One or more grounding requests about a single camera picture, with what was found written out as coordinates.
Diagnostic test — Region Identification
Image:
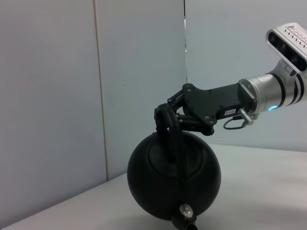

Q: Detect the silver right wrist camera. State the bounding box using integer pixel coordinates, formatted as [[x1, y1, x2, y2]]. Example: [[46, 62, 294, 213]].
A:
[[265, 22, 307, 74]]

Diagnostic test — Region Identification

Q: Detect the black round teapot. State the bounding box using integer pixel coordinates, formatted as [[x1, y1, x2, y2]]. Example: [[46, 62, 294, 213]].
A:
[[126, 104, 222, 230]]

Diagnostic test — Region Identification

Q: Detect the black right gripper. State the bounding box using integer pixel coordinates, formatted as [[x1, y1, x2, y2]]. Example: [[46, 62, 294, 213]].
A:
[[155, 82, 242, 136]]

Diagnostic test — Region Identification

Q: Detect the white partition panel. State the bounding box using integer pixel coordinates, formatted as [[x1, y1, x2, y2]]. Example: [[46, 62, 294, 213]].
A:
[[94, 0, 188, 182], [184, 0, 307, 153], [0, 0, 108, 230]]

